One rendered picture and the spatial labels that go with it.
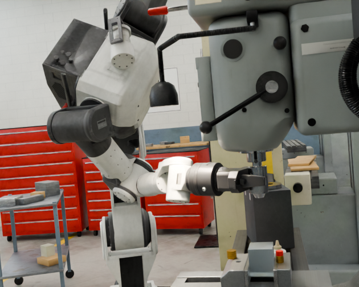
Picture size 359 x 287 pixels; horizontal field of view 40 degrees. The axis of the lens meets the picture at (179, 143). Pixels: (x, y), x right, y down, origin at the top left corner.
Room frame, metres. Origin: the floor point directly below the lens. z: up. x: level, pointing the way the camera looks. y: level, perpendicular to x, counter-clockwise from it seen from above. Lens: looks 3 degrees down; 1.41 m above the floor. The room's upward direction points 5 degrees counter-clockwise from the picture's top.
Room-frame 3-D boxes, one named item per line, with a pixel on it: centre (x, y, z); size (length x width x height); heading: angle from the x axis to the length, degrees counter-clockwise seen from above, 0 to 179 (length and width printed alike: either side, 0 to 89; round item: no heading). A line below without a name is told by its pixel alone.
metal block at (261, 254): (1.07, -0.16, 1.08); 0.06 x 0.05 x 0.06; 167
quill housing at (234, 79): (1.23, -0.19, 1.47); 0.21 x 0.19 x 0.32; 169
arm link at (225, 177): (1.28, -0.11, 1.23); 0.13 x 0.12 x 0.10; 148
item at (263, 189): (1.23, -0.19, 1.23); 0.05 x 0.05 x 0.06
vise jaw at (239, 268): (1.09, -0.10, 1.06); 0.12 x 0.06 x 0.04; 167
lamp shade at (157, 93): (1.25, 0.03, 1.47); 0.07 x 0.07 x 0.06
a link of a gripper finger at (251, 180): (1.20, -0.17, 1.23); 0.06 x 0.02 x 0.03; 58
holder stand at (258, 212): (1.64, -0.27, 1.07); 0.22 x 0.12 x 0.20; 0
